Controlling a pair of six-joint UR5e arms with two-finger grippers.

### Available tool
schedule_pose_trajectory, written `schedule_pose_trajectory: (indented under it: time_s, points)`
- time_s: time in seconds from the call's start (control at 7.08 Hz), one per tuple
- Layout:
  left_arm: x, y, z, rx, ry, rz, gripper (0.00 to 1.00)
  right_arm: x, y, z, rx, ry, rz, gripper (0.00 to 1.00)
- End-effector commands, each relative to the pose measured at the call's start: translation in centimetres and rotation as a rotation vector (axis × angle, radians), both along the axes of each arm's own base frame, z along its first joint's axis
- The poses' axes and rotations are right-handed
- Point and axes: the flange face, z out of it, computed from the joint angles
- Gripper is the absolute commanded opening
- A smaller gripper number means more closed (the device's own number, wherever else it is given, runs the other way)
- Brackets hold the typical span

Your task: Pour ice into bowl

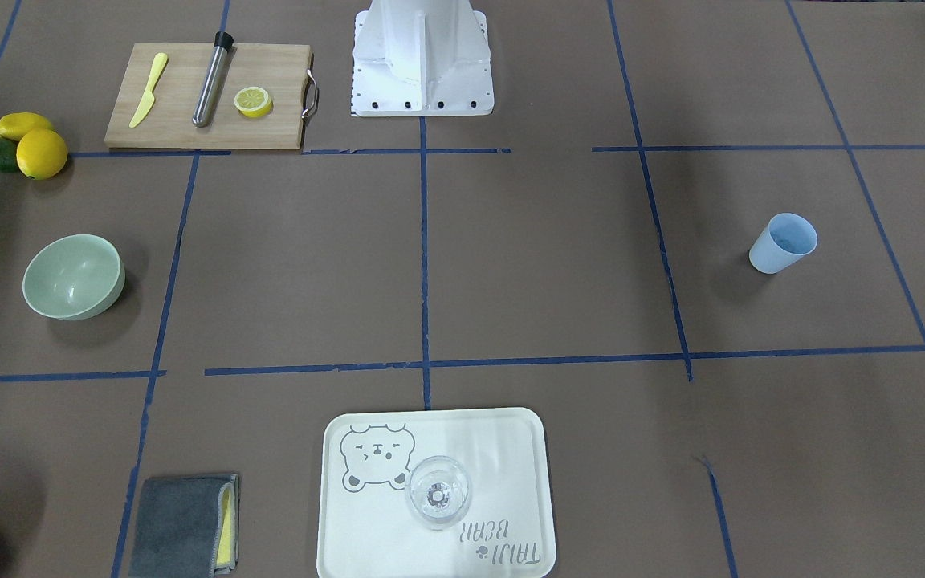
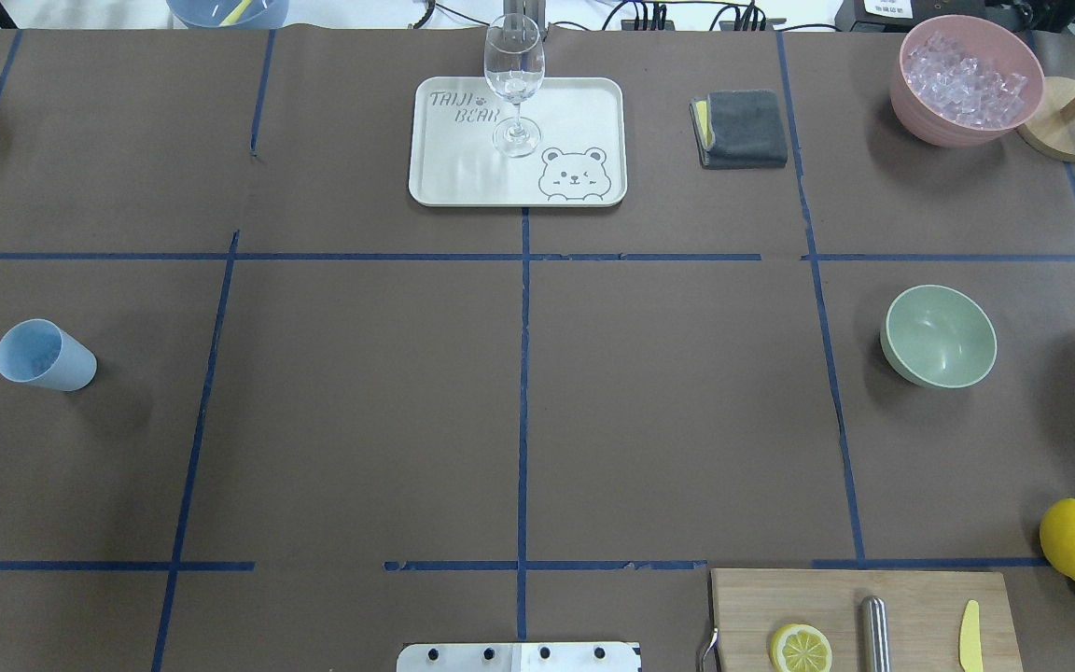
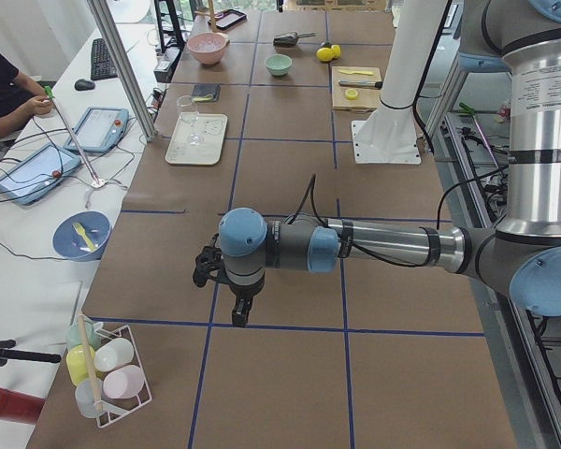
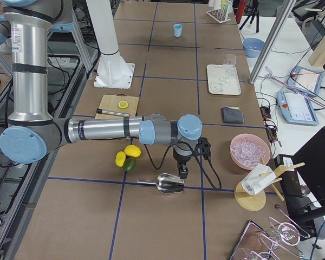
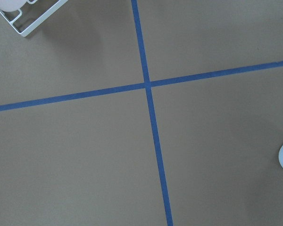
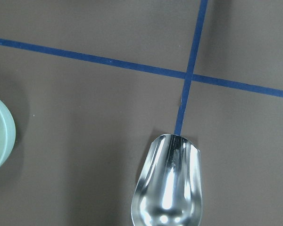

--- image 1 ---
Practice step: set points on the light blue plastic cup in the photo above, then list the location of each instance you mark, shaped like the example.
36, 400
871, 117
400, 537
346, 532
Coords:
786, 239

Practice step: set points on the green bowl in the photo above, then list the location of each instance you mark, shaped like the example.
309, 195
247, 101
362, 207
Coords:
74, 278

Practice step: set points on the clear wine glass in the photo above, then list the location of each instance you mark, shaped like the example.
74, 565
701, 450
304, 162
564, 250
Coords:
439, 492

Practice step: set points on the cream bear tray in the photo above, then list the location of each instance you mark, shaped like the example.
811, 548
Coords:
366, 528

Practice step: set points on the half lemon slice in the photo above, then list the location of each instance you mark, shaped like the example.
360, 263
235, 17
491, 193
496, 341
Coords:
253, 102

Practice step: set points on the steel muddler black cap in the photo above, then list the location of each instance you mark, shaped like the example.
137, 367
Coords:
212, 83

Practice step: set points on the wooden cutting board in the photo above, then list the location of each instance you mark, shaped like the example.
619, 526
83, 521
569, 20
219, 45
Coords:
282, 69

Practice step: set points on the grey yellow folded cloth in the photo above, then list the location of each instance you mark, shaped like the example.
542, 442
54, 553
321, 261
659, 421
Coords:
187, 526

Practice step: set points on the yellow plastic knife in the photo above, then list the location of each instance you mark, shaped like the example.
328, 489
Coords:
148, 97

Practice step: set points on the yellow lemon front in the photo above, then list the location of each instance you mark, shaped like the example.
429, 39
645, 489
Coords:
41, 154

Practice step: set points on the yellow lemon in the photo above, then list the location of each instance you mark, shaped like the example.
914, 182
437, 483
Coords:
41, 154
15, 126

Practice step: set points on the yellow lemon back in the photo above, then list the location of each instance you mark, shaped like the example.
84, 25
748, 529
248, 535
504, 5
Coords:
15, 126

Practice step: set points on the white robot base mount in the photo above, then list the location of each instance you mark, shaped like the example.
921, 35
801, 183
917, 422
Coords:
421, 58

